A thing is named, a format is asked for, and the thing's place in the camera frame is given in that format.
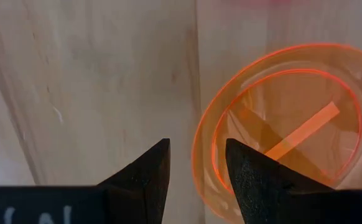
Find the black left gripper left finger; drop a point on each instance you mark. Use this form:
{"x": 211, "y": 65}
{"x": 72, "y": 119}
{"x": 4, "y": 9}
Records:
{"x": 137, "y": 193}

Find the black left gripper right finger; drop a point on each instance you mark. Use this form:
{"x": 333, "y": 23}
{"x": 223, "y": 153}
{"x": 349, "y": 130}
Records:
{"x": 271, "y": 199}

